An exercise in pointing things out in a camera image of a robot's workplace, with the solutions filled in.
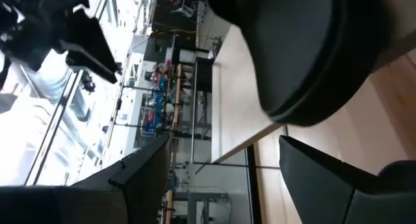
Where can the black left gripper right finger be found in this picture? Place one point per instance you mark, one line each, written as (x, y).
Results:
(325, 185)

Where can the black rubber slide sandal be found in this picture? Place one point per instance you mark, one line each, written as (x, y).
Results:
(292, 55)

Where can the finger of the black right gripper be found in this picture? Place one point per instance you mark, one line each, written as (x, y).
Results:
(91, 68)
(87, 39)

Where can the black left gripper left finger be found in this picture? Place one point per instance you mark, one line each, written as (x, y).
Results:
(146, 172)

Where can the wooden shelf black metal frame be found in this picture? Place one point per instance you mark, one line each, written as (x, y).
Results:
(237, 104)

